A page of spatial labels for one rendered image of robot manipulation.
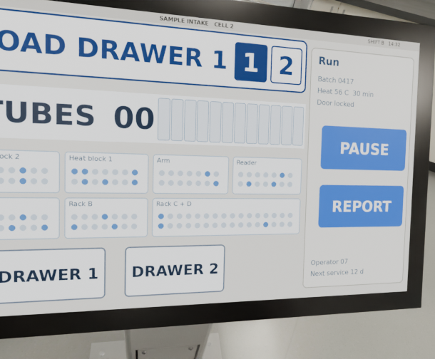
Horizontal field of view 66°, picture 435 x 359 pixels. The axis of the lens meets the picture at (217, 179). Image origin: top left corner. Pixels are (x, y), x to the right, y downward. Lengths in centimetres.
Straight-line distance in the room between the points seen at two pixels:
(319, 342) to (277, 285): 116
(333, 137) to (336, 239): 11
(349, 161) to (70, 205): 27
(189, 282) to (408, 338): 146
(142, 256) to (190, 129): 12
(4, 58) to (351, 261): 37
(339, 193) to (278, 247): 9
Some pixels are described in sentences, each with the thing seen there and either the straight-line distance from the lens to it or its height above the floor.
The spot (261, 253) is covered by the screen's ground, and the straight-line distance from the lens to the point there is 34.
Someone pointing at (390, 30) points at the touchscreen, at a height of 119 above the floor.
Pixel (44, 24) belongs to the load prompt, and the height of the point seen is 117.
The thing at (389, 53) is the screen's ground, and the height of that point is 117.
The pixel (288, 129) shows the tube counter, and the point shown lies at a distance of 34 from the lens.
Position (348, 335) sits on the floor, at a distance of 158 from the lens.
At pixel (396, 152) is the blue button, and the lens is 40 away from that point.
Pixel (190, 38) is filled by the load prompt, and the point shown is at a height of 117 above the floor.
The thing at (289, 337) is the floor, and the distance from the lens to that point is 147.
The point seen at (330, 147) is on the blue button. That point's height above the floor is 110.
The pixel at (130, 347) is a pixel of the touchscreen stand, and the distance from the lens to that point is 71.
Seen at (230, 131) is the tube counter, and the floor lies 110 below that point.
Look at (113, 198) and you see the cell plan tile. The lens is 31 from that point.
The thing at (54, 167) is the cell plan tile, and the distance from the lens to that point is 32.
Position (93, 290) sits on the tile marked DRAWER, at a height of 99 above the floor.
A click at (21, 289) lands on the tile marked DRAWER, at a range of 35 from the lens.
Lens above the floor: 128
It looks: 42 degrees down
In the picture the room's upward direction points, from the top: 12 degrees clockwise
